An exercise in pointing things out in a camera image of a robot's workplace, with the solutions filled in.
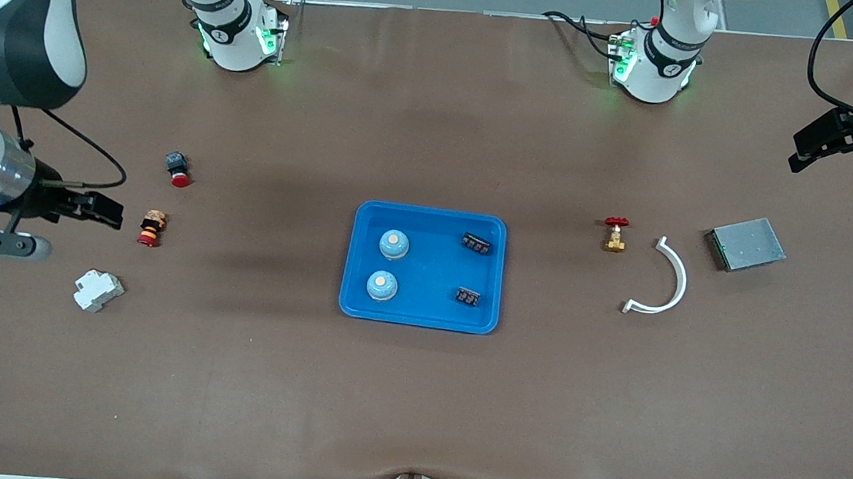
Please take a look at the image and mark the blue bell with tan button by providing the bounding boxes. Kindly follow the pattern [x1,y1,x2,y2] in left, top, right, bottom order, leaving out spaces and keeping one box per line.
[377,228,412,262]
[364,268,401,304]

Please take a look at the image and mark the blue plastic tray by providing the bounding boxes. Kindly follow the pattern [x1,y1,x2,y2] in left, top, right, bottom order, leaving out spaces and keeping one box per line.
[336,198,510,337]

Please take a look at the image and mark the red orange black push button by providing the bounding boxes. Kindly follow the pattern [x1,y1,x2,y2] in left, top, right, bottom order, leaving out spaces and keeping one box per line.
[135,208,168,249]

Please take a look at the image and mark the white circuit breaker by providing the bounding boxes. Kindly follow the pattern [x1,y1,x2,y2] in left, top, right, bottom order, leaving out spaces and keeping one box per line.
[72,268,127,315]

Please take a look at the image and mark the red cap emergency stop button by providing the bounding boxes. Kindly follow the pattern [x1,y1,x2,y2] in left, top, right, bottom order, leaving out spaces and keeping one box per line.
[162,151,195,190]

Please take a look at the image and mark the grey metal box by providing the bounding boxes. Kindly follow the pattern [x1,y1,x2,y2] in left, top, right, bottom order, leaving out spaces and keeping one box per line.
[702,212,790,278]

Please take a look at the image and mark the white curved plastic strip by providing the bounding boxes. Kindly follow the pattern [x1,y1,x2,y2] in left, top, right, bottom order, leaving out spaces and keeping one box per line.
[621,233,692,319]

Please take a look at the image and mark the table cover sheet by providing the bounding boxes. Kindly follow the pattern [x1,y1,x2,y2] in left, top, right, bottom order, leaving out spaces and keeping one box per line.
[0,0,853,479]

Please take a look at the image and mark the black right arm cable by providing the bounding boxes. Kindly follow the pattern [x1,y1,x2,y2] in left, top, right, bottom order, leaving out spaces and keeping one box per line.
[5,105,134,192]

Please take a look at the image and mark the brass valve with red handle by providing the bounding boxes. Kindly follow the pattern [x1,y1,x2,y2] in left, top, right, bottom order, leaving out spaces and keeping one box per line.
[601,216,631,254]

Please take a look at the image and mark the black left base cable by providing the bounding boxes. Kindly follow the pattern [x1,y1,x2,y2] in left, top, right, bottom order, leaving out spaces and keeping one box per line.
[539,9,626,62]

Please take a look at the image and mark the aluminium table edge rail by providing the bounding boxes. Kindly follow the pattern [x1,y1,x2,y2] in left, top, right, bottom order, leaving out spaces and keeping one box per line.
[190,0,853,58]

